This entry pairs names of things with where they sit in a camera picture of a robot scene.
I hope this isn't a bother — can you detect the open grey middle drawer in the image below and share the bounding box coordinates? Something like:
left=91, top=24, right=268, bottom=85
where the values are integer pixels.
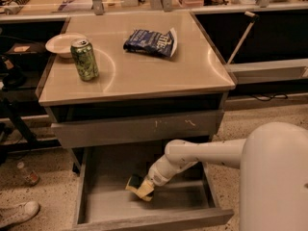
left=73, top=141, right=234, bottom=231

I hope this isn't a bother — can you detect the white bowl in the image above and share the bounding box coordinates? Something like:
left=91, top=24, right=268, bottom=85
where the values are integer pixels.
left=45, top=33, right=85, bottom=59

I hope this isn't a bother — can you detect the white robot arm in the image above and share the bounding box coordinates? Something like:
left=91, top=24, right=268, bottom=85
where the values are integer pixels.
left=137, top=122, right=308, bottom=231

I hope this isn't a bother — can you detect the green soda can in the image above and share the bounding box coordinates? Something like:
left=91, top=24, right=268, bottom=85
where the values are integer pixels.
left=70, top=38, right=99, bottom=81

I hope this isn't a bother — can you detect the grey drawer cabinet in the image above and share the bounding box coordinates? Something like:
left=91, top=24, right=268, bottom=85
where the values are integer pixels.
left=35, top=11, right=237, bottom=231

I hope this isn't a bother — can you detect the yellow green sponge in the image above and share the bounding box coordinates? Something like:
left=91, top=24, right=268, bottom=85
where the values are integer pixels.
left=125, top=174, right=148, bottom=193

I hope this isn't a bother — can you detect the white sneaker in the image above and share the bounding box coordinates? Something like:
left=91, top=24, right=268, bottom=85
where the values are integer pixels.
left=0, top=201, right=40, bottom=228

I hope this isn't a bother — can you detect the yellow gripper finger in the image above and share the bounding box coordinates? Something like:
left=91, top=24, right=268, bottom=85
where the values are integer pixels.
left=134, top=177, right=154, bottom=201

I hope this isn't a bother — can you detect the closed grey top drawer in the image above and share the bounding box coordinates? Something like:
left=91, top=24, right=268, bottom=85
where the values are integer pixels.
left=51, top=110, right=224, bottom=148

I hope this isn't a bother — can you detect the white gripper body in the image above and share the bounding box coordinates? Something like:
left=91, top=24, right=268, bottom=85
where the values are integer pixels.
left=144, top=154, right=196, bottom=186

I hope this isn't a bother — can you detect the plastic bottle on floor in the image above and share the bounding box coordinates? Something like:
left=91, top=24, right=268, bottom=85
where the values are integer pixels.
left=17, top=162, right=39, bottom=186

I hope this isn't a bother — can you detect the blue chip bag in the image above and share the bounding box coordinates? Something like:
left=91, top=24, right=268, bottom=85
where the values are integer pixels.
left=123, top=28, right=177, bottom=58

